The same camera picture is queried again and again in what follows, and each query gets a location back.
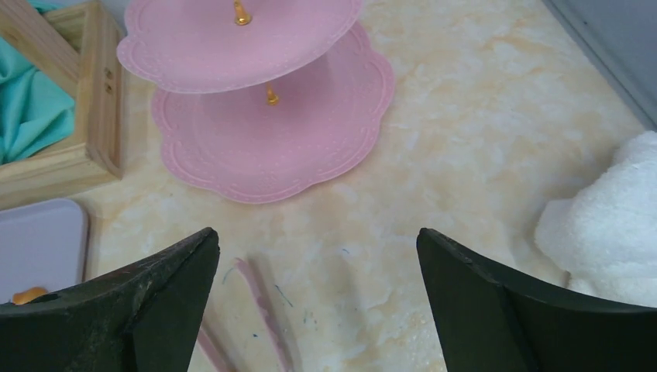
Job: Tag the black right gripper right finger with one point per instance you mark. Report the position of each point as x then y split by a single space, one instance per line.
491 317

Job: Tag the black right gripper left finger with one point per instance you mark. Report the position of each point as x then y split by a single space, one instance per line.
144 316

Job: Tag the lavender serving tray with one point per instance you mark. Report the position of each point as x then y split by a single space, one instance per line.
43 245

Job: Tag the white towel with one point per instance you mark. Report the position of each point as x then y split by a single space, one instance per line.
605 236

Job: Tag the teal cloth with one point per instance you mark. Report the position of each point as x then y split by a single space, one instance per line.
35 112

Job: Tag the pink three-tier cake stand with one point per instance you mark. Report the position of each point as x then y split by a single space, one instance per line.
258 100

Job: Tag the pink food tongs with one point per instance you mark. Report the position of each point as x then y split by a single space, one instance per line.
210 347

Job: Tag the wooden clothes rack frame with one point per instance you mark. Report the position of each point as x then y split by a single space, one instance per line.
76 48

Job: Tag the orange swirl cookie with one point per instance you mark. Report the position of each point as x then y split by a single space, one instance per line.
28 295

